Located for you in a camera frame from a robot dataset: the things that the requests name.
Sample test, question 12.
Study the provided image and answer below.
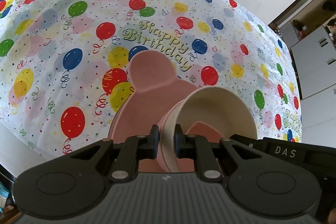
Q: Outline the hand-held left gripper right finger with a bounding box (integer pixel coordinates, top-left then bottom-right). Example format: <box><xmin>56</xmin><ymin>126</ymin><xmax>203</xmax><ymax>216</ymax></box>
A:
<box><xmin>173</xmin><ymin>124</ymin><xmax>263</xmax><ymax>183</ymax></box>

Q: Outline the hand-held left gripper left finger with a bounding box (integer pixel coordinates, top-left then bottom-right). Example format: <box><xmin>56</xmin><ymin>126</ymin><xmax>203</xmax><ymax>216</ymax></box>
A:
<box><xmin>70</xmin><ymin>124</ymin><xmax>160</xmax><ymax>183</ymax></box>

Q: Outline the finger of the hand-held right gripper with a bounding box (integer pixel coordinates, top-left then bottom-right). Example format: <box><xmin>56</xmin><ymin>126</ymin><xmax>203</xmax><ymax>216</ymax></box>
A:
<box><xmin>230</xmin><ymin>134</ymin><xmax>265</xmax><ymax>153</ymax></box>

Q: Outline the pink bowl with ears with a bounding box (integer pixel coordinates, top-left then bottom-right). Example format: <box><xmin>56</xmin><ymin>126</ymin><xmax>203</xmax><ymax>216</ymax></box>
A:
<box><xmin>159</xmin><ymin>105</ymin><xmax>221</xmax><ymax>173</ymax></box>

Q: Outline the cream white bowl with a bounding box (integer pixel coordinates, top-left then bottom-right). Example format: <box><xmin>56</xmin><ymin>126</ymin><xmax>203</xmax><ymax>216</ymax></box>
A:
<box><xmin>168</xmin><ymin>86</ymin><xmax>258</xmax><ymax>173</ymax></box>

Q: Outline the pink bear-shaped plate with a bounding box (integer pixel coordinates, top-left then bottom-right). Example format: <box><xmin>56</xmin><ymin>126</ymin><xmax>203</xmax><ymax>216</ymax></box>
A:
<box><xmin>110</xmin><ymin>50</ymin><xmax>201</xmax><ymax>172</ymax></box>

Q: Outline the grey and wood storage cabinet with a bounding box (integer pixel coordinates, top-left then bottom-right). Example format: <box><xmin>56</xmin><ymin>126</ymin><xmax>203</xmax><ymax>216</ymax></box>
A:
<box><xmin>268</xmin><ymin>0</ymin><xmax>336</xmax><ymax>146</ymax></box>

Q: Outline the balloon print tablecloth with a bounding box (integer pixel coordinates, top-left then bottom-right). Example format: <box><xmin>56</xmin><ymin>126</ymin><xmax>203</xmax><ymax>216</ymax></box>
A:
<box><xmin>0</xmin><ymin>0</ymin><xmax>303</xmax><ymax>159</ymax></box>

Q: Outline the blue striped bag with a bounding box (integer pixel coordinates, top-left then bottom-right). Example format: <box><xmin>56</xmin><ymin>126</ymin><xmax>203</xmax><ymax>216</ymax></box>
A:
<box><xmin>0</xmin><ymin>182</ymin><xmax>11</xmax><ymax>214</ymax></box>

